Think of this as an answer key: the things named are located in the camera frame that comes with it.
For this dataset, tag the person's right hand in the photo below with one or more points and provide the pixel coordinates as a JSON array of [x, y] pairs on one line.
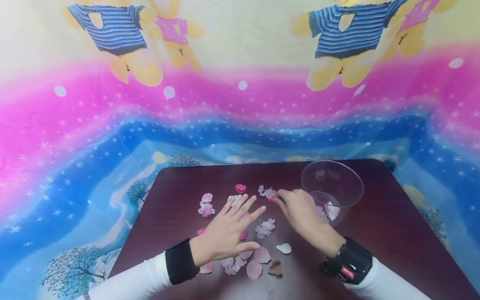
[[305, 216]]

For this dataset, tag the brown petal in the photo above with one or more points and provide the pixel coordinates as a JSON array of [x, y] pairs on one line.
[[275, 268]]

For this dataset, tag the person's right fingers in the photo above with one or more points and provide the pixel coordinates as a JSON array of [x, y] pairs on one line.
[[287, 197]]

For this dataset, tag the black wrist band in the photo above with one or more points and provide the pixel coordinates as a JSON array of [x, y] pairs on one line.
[[180, 261], [350, 261]]

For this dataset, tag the person's left index finger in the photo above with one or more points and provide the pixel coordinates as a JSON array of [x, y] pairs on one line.
[[255, 216]]

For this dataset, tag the person's left ring finger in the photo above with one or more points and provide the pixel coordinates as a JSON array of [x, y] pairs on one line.
[[237, 204]]

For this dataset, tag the white petal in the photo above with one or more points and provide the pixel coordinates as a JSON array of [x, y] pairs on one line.
[[284, 248], [333, 210]]

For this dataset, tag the person's left forearm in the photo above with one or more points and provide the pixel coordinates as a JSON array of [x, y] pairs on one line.
[[131, 281]]

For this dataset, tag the pale pink fabric blossom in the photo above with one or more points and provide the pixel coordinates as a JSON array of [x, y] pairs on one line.
[[265, 227], [231, 265]]

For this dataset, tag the person's left hand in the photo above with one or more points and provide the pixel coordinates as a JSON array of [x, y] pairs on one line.
[[221, 237]]

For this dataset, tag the small deep pink petal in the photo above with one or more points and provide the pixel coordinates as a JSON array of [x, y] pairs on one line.
[[270, 198]]

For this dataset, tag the person's right forearm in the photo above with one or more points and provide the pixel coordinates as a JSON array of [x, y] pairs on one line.
[[386, 283]]

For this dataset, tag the pale pink petal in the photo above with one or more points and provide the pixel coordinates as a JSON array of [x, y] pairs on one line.
[[206, 268], [207, 197], [262, 255], [246, 254], [321, 213], [254, 270]]

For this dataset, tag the person's left little finger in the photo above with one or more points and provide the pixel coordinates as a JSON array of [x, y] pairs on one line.
[[226, 208]]

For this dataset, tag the person's left middle finger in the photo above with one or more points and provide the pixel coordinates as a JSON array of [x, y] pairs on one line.
[[246, 206]]

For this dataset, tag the person's left thumb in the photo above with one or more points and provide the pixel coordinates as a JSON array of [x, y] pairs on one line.
[[250, 247]]

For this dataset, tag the clear plastic bowl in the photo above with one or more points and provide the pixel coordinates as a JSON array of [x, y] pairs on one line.
[[337, 183]]

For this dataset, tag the white pink fabric blossom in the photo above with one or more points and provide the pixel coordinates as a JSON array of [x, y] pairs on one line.
[[266, 191]]

